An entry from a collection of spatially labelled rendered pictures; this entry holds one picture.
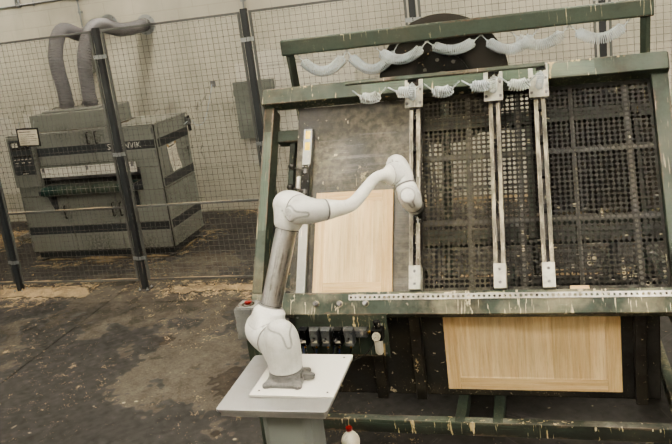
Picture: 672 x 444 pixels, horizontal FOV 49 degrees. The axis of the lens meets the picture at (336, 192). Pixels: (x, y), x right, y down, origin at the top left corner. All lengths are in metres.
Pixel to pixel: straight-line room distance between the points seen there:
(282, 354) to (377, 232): 1.00
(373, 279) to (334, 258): 0.25
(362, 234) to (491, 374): 1.03
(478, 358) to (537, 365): 0.31
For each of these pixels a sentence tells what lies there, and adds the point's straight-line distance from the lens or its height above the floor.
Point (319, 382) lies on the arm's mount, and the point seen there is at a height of 0.76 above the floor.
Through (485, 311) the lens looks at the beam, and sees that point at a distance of 3.75.
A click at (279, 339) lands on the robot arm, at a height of 0.99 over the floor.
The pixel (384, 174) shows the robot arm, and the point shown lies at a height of 1.56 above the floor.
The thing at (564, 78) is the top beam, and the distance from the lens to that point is 4.06.
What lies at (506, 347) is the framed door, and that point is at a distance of 4.10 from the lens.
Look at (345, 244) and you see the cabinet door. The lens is 3.99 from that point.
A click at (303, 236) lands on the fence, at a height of 1.17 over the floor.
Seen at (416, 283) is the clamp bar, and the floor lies 0.95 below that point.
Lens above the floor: 2.34
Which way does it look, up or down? 14 degrees down
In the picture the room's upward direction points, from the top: 7 degrees counter-clockwise
